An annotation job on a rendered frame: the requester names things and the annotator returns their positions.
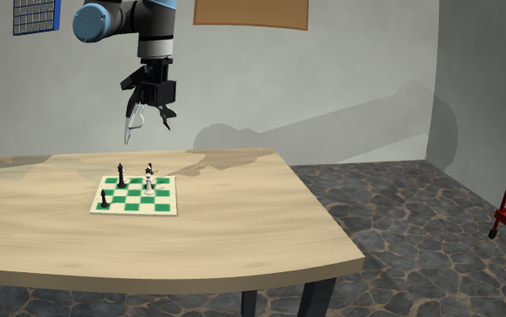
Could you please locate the white queen chess piece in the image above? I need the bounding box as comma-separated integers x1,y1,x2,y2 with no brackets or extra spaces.
144,173,154,195

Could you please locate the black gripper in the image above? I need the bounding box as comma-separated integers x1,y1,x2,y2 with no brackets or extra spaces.
124,56,177,144

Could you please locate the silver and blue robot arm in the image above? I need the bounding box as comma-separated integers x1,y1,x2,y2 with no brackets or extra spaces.
72,0,177,90

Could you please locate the green and cream chessboard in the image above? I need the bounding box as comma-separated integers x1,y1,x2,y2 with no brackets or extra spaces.
90,176,177,217

